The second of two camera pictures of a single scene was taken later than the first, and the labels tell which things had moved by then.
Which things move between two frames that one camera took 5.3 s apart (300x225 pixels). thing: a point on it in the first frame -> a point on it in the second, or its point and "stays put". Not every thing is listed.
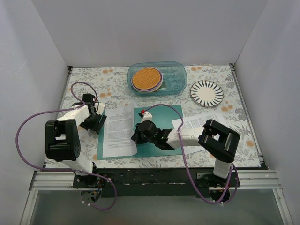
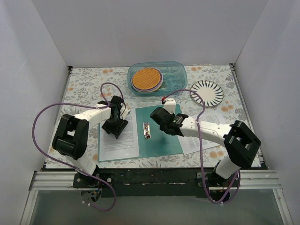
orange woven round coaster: [146, 79] stays put
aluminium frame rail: [64, 180] stays put
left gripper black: [99, 122] -> [115, 125]
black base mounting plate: [154, 182] stays put
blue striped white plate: [206, 93] stays put
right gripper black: [137, 135] -> [162, 126]
